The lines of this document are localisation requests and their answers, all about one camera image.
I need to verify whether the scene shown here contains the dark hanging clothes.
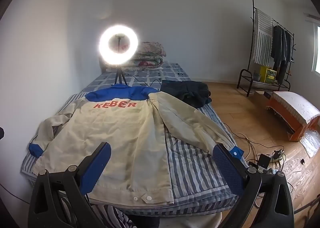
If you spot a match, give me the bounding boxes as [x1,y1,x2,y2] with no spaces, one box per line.
[270,25,293,84]

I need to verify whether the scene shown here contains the window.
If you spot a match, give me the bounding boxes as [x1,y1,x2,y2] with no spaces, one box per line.
[311,24,320,76]

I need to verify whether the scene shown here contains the blue checked bedsheet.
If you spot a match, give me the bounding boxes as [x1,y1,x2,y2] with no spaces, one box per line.
[82,62,192,93]

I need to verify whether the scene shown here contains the orange bench with white cover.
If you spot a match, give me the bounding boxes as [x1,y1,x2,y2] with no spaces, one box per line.
[265,98,320,142]

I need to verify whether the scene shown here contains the black charger box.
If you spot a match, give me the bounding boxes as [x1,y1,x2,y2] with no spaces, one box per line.
[257,154,271,168]

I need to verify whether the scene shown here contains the black metal clothes rack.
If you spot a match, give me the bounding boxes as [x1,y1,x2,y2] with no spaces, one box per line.
[237,0,297,97]

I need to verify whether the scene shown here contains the yellow box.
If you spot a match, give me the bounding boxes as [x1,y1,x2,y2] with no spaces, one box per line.
[259,66,277,85]

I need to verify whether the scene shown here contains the black white striped cloth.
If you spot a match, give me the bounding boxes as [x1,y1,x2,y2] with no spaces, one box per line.
[92,203,137,228]

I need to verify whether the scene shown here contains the black tripod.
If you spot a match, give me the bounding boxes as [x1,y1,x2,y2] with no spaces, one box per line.
[114,66,127,86]

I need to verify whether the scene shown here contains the beige and blue jacket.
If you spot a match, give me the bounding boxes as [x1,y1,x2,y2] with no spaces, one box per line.
[28,85,245,205]

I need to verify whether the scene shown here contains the white lace cloth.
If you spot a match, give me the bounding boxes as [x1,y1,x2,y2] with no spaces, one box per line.
[271,91,320,127]

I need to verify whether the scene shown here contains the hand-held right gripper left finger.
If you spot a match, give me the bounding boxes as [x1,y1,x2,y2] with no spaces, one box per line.
[28,142,112,228]

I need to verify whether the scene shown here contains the blue striped blanket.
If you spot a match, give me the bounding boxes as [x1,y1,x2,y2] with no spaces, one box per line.
[21,90,242,212]

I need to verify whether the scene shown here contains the bubble wrap sheet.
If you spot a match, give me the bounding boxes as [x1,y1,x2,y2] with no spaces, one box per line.
[299,129,320,158]

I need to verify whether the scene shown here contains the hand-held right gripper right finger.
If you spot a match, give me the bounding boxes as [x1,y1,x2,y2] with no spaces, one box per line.
[212,144,295,228]

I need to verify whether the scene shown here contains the striped hanging towel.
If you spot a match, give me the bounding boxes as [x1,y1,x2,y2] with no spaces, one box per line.
[252,8,273,66]

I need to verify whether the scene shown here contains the black cable on bed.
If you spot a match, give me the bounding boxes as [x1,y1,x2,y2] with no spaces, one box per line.
[130,74,163,87]

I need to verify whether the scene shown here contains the round ring light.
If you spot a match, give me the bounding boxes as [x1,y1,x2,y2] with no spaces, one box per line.
[98,23,139,66]

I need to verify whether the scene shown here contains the brown cardboard box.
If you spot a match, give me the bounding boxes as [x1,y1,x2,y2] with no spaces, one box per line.
[254,90,272,101]

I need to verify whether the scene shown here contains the dark navy garment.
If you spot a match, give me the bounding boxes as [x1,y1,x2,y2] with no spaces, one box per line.
[160,80,212,108]

